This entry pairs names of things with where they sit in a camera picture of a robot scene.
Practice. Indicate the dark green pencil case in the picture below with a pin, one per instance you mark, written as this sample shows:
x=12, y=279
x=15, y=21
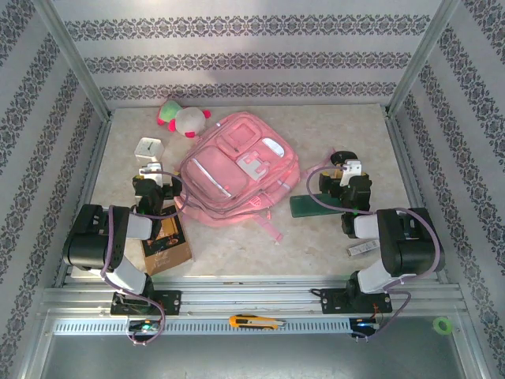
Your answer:
x=311, y=205

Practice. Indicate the brown hardcover book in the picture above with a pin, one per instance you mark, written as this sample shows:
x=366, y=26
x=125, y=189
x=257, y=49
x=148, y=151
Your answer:
x=165, y=252

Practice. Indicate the pink backpack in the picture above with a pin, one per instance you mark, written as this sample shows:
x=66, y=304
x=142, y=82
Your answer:
x=221, y=177

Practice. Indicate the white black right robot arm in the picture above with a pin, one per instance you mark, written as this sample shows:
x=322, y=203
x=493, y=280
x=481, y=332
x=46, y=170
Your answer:
x=375, y=278

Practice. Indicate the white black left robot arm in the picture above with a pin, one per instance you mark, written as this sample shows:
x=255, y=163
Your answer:
x=122, y=276

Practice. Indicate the black oval object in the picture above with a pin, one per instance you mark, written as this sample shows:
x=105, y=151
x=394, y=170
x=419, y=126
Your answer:
x=339, y=157

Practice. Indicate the white square alarm clock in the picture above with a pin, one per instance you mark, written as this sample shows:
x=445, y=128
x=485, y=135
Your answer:
x=148, y=149

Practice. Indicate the small silver tube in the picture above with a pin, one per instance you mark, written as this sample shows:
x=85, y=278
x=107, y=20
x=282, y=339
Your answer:
x=361, y=248

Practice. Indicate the white green pink plush toy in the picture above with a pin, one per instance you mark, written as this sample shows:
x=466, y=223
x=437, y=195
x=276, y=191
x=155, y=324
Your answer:
x=185, y=120

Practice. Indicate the small circuit board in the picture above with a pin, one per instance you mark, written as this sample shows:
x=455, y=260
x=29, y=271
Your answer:
x=144, y=327
x=365, y=324

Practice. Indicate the green tape roll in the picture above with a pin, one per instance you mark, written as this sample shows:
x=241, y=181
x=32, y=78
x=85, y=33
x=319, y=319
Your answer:
x=437, y=325

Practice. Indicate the yellow utility knife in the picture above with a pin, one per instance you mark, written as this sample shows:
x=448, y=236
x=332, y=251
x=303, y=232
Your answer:
x=244, y=320

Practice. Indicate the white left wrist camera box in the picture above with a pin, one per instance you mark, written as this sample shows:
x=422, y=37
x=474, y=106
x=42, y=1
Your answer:
x=152, y=169

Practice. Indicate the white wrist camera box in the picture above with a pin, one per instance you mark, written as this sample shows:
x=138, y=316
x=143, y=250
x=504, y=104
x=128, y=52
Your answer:
x=152, y=169
x=352, y=167

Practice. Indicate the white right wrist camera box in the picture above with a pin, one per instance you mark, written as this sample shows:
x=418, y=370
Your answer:
x=352, y=167

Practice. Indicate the aluminium side rail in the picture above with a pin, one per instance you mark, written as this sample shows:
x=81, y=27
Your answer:
x=408, y=177
x=90, y=177

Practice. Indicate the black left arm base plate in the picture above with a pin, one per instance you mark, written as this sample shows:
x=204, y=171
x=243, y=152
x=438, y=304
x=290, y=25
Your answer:
x=169, y=302

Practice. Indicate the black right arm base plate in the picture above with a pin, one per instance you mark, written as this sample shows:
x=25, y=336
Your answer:
x=331, y=302

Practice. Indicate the aluminium mounting rail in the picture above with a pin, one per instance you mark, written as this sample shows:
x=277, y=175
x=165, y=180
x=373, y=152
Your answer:
x=244, y=300

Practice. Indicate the aluminium frame post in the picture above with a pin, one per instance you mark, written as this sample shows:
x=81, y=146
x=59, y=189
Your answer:
x=71, y=55
x=426, y=51

